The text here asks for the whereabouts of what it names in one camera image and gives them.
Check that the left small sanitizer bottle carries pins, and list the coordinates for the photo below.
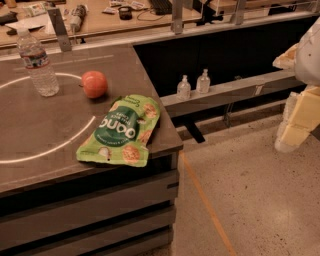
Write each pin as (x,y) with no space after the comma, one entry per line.
(184,89)

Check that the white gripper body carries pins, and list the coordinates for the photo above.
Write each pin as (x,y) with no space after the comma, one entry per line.
(309,58)

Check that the grey metal rail shelf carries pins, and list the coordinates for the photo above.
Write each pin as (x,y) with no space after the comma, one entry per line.
(231,92)

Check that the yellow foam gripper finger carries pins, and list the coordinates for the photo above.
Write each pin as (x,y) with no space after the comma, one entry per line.
(286,60)
(301,116)

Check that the small sanitizer bottle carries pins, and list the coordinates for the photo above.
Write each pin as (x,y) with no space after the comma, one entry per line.
(203,82)
(184,89)

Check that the grey cylindrical tool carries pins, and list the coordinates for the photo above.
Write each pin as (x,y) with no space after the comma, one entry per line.
(77,17)

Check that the white paper sheet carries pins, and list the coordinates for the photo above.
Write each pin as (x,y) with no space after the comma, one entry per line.
(41,21)

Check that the clear plastic water bottle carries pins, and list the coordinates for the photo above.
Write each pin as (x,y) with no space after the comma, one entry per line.
(37,63)

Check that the grey metal bracket post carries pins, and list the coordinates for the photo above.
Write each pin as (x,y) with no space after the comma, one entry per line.
(59,29)

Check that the right small sanitizer bottle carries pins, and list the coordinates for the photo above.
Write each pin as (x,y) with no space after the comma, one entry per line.
(203,82)

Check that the black round tape roll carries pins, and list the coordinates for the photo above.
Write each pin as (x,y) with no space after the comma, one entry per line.
(125,13)

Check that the red apple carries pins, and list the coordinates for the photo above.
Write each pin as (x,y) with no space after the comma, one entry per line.
(94,84)

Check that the grey metal upright post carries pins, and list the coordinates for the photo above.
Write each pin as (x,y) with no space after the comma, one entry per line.
(177,23)

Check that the black keyboard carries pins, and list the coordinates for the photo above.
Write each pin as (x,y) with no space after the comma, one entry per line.
(161,7)

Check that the green rice chip bag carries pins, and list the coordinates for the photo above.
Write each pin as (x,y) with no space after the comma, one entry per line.
(122,136)

